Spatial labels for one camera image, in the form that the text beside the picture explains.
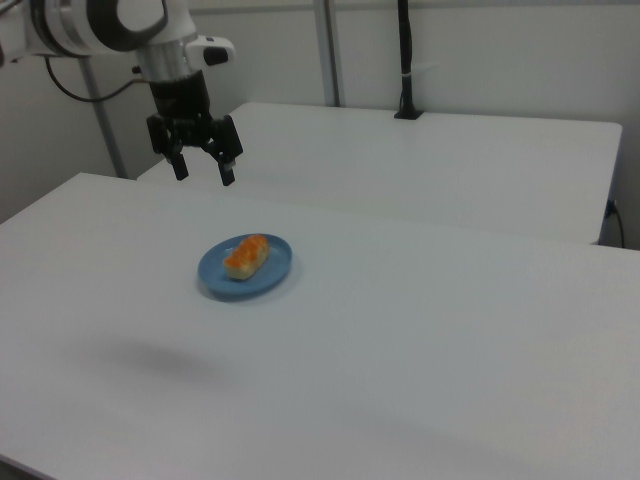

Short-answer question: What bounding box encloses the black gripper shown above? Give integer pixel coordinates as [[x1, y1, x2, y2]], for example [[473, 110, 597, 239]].
[[145, 71, 245, 188]]

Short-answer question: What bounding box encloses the bread with orange topping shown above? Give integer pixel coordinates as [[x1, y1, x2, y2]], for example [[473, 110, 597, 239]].
[[222, 233, 272, 282]]

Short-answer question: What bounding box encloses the blue round plate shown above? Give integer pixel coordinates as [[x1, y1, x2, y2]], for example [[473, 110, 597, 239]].
[[197, 233, 295, 303]]

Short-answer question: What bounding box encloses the slim grey partition post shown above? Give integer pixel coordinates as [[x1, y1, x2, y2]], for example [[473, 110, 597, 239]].
[[78, 57, 127, 179]]

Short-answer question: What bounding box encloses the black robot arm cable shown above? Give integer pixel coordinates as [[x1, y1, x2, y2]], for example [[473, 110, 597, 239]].
[[44, 55, 154, 104]]

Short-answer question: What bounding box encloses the wide aluminium partition post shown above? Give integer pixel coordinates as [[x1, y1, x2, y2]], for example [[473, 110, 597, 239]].
[[313, 0, 347, 108]]

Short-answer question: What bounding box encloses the black camera stand pole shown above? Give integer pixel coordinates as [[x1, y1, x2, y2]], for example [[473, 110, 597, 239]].
[[393, 0, 425, 121]]

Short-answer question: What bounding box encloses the black wall power cable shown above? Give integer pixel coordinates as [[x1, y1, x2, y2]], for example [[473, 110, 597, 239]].
[[605, 199, 627, 247]]

